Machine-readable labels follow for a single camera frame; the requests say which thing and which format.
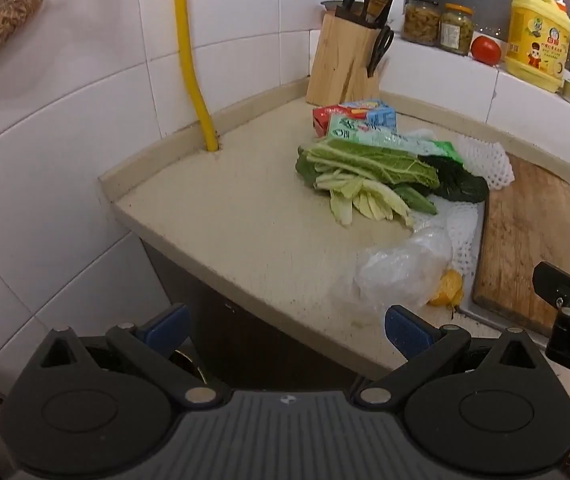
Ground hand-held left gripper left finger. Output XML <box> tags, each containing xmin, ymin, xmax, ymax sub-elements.
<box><xmin>25</xmin><ymin>303</ymin><xmax>221</xmax><ymax>407</ymax></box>

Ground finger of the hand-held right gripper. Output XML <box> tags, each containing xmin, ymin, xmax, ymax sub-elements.
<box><xmin>532</xmin><ymin>261</ymin><xmax>570</xmax><ymax>312</ymax></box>

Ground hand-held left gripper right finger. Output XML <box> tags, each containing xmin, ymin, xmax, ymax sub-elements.
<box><xmin>355</xmin><ymin>304</ymin><xmax>553</xmax><ymax>407</ymax></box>

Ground orange peel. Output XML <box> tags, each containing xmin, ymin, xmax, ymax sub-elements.
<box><xmin>427</xmin><ymin>269</ymin><xmax>465</xmax><ymax>309</ymax></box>

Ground clear plastic bag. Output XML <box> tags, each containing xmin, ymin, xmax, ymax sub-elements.
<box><xmin>332</xmin><ymin>227</ymin><xmax>454</xmax><ymax>314</ymax></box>

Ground white foam net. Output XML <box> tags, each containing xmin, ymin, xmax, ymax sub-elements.
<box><xmin>457</xmin><ymin>133</ymin><xmax>516</xmax><ymax>191</ymax></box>
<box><xmin>409</xmin><ymin>199</ymin><xmax>484</xmax><ymax>277</ymax></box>

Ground green bok choy leaf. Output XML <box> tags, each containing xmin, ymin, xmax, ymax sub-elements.
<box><xmin>294</xmin><ymin>152</ymin><xmax>438</xmax><ymax>216</ymax></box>

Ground dark green leaf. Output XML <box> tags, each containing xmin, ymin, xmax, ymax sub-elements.
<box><xmin>417</xmin><ymin>154</ymin><xmax>490</xmax><ymax>204</ymax></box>

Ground red and blue drink carton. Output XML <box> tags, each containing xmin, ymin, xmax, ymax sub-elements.
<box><xmin>312</xmin><ymin>98</ymin><xmax>397</xmax><ymax>139</ymax></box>

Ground wooden cutting board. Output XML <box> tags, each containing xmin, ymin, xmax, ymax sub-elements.
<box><xmin>472</xmin><ymin>152</ymin><xmax>570</xmax><ymax>339</ymax></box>

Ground brown cabinet door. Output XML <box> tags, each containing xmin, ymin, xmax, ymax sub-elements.
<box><xmin>142</xmin><ymin>242</ymin><xmax>367</xmax><ymax>392</ymax></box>

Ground yellow detergent bottle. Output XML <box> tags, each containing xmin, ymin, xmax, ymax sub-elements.
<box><xmin>504</xmin><ymin>0</ymin><xmax>570</xmax><ymax>94</ymax></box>

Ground red tomato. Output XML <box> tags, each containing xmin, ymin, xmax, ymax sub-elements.
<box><xmin>470</xmin><ymin>36</ymin><xmax>502</xmax><ymax>66</ymax></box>

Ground yellow pipe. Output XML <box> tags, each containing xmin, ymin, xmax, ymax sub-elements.
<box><xmin>171</xmin><ymin>0</ymin><xmax>224</xmax><ymax>154</ymax></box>

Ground labelled glass jar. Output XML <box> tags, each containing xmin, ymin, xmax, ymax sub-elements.
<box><xmin>439</xmin><ymin>3</ymin><xmax>475</xmax><ymax>56</ymax></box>

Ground wooden knife block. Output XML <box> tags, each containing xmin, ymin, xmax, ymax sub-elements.
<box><xmin>306</xmin><ymin>12</ymin><xmax>391</xmax><ymax>107</ymax></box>

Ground glass jar of pickles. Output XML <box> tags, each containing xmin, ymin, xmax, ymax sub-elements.
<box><xmin>403</xmin><ymin>0</ymin><xmax>441</xmax><ymax>46</ymax></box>

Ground black-handled scissors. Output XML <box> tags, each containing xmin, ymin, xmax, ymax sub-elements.
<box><xmin>367</xmin><ymin>25</ymin><xmax>395</xmax><ymax>79</ymax></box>

